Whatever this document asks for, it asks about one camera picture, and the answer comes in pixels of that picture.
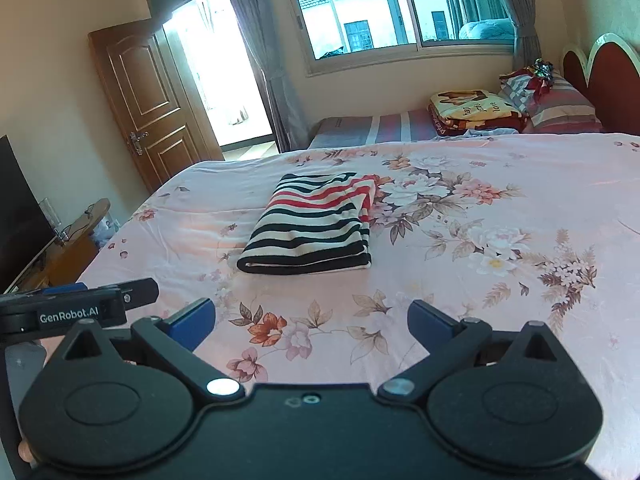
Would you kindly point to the sliding glass window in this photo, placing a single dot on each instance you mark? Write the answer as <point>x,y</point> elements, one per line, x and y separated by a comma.
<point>370,10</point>

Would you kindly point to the shiny ribbon bow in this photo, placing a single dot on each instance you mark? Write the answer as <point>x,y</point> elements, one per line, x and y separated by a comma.
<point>541,70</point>

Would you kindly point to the pink floral blanket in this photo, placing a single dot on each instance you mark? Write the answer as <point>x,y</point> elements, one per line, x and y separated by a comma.
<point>450,270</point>

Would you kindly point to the red scalloped headboard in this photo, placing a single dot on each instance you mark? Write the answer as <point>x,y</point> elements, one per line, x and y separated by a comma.
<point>615,80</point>

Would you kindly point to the striped mattress sheet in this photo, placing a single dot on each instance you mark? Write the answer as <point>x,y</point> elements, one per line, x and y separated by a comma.
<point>370,127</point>

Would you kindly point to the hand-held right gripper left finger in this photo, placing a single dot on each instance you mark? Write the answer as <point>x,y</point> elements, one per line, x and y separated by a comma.
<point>192,317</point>

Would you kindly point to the black flat screen television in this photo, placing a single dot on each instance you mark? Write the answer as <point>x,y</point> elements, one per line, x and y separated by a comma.
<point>17,220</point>

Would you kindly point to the wooden desk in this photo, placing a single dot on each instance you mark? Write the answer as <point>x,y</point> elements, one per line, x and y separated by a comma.
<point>75,255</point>

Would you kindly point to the short grey curtain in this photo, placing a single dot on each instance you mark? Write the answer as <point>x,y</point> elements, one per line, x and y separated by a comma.
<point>520,5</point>

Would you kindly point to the red black white striped sweater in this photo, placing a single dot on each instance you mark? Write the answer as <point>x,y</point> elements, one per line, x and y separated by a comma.
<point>310,225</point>

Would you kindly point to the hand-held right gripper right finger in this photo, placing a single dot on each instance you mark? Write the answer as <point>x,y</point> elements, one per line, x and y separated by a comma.
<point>430,320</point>

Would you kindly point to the teal quilt outside window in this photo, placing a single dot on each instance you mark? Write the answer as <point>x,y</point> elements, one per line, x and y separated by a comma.
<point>487,29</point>

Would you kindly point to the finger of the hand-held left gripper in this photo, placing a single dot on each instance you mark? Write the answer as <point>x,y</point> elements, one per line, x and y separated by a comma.
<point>142,292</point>
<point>65,288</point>

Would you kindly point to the folded yellow red printed blanket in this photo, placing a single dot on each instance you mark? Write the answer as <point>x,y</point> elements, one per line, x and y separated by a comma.
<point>470,110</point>

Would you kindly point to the striped pillow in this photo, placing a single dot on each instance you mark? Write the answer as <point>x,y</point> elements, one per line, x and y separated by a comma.
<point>565,105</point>

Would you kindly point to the long grey curtain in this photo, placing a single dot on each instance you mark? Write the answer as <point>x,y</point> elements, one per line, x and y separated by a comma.
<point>260,50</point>

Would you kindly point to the brown wooden door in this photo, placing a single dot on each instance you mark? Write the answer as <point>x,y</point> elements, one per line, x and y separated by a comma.
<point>150,105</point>

